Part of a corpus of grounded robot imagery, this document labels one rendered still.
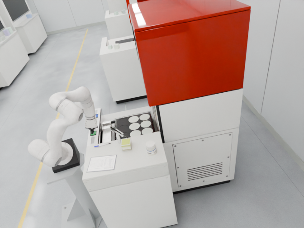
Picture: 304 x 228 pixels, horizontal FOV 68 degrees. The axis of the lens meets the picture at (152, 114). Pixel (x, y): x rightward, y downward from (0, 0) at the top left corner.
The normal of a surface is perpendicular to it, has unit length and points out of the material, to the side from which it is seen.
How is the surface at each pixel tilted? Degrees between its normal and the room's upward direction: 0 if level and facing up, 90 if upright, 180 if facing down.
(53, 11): 90
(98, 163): 0
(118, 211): 90
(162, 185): 90
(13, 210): 0
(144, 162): 0
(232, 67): 90
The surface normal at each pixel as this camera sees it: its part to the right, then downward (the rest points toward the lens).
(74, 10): 0.14, 0.58
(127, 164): -0.15, -0.79
